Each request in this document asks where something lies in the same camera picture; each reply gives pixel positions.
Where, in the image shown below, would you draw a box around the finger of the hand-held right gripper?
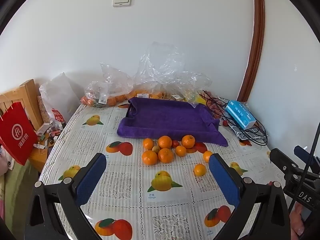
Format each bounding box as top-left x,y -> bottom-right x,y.
294,145 -> 320,166
269,148 -> 305,178

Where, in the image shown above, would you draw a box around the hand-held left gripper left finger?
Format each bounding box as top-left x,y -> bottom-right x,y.
25,152 -> 107,240

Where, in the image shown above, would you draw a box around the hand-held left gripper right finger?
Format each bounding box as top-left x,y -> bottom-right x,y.
209,153 -> 292,240

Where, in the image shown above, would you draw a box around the large mandarin orange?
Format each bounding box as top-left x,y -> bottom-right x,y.
158,135 -> 173,149
158,148 -> 173,163
181,135 -> 195,149
142,150 -> 158,166

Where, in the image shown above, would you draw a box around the black tray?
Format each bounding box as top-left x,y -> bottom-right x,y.
125,102 -> 137,120

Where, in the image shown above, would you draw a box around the bag of red fruits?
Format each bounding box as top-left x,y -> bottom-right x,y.
206,97 -> 230,119

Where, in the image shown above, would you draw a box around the person's right hand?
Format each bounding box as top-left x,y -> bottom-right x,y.
289,201 -> 307,236

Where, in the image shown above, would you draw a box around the fruit printed lace tablecloth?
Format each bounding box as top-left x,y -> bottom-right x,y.
37,100 -> 293,240

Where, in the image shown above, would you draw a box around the black white patterned pouch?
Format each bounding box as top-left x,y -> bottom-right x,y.
229,120 -> 265,140

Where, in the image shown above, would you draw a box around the wooden side table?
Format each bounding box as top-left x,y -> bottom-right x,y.
27,130 -> 54,173

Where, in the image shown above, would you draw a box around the blue tissue pack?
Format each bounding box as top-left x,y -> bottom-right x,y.
225,100 -> 256,130

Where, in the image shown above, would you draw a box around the pile of small bottles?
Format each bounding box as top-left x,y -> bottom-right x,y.
35,120 -> 67,150

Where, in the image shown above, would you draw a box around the red labelled shopping bag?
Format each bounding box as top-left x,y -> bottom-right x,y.
51,107 -> 67,127

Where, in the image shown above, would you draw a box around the pile of bagged mandarins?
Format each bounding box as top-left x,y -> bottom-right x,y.
80,92 -> 130,107

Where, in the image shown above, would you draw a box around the patterned paper bag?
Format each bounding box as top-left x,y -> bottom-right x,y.
37,95 -> 52,124

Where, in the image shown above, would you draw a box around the green bedsheet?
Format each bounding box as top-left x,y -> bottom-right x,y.
0,160 -> 43,230

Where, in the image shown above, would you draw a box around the purple towel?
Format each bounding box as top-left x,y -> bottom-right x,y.
117,97 -> 228,147

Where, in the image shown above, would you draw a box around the red paper bag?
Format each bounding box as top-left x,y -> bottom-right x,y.
0,102 -> 38,166

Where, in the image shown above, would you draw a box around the pink cloth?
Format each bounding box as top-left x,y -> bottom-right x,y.
0,145 -> 15,178

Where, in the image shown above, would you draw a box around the white plastic bag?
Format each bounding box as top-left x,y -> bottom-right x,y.
39,72 -> 80,128

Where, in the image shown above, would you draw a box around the small clear plastic bag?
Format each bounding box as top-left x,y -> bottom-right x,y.
80,62 -> 134,108

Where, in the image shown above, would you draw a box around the pile of bagged oranges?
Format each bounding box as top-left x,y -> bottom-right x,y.
130,90 -> 173,101

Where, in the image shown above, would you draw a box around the wooden chair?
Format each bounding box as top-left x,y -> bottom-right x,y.
0,79 -> 43,130

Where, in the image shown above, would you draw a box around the large clear plastic bag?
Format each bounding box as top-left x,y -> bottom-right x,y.
125,41 -> 213,100

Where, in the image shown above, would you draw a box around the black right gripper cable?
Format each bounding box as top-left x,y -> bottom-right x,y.
289,122 -> 320,214

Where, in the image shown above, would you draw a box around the black cables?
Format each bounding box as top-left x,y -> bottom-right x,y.
202,90 -> 269,145

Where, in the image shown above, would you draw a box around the brown wooden door frame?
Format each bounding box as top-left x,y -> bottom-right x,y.
236,0 -> 265,102

